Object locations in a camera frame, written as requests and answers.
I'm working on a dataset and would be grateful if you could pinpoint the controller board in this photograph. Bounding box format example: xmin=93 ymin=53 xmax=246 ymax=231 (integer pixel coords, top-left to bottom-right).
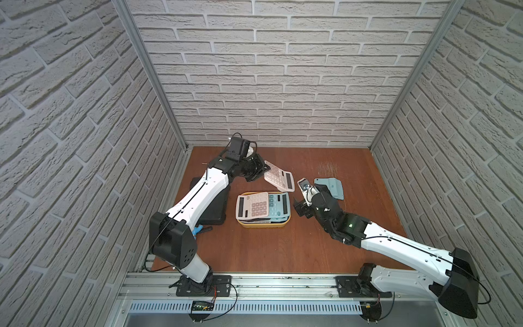
xmin=360 ymin=302 xmax=382 ymax=322
xmin=191 ymin=301 xmax=215 ymax=313

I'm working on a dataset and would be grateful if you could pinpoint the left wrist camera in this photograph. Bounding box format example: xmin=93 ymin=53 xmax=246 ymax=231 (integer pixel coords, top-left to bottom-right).
xmin=225 ymin=136 xmax=254 ymax=162

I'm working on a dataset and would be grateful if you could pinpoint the small hammer blue handle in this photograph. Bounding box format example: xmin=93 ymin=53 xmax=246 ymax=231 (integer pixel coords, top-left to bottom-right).
xmin=192 ymin=225 xmax=213 ymax=238

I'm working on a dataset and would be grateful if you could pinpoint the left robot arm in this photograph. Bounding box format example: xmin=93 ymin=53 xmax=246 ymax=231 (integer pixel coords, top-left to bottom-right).
xmin=148 ymin=154 xmax=270 ymax=286

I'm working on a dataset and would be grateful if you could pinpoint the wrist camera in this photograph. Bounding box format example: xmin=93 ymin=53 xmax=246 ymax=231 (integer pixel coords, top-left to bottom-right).
xmin=297 ymin=178 xmax=320 ymax=206
xmin=225 ymin=136 xmax=254 ymax=162

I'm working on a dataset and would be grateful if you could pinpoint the right controller board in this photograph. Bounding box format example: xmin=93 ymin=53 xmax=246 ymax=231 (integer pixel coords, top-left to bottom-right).
xmin=360 ymin=302 xmax=382 ymax=322

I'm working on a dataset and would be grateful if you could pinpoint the grey blue calculator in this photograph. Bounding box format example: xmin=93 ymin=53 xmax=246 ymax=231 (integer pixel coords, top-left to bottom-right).
xmin=268 ymin=192 xmax=291 ymax=223

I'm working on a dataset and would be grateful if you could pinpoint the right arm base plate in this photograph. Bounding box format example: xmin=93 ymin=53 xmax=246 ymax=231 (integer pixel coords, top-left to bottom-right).
xmin=335 ymin=276 xmax=392 ymax=298

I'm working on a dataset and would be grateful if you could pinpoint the white calculator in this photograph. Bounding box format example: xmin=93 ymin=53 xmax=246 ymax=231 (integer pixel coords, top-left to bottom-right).
xmin=264 ymin=161 xmax=295 ymax=192
xmin=235 ymin=192 xmax=269 ymax=221

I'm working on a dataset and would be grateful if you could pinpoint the left controller board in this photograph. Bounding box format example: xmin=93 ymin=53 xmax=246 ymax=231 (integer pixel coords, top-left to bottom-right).
xmin=191 ymin=301 xmax=215 ymax=313

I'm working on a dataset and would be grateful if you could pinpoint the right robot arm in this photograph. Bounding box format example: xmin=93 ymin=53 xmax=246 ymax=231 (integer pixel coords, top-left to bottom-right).
xmin=294 ymin=178 xmax=480 ymax=319

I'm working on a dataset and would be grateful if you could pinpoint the black tool case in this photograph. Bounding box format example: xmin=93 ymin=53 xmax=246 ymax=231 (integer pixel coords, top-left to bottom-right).
xmin=187 ymin=177 xmax=230 ymax=226

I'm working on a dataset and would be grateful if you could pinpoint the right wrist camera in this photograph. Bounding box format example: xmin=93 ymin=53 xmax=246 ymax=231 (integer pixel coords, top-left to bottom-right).
xmin=297 ymin=178 xmax=320 ymax=206

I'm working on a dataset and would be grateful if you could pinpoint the yellow storage box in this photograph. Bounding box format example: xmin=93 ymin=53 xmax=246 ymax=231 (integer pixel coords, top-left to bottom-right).
xmin=236 ymin=192 xmax=291 ymax=228

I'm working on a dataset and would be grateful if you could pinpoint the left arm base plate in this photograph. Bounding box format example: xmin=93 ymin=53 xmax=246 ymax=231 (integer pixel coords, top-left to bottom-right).
xmin=175 ymin=275 xmax=232 ymax=298

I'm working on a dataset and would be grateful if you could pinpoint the white calculator front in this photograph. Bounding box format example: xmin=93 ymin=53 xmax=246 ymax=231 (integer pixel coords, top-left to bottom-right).
xmin=235 ymin=192 xmax=269 ymax=221

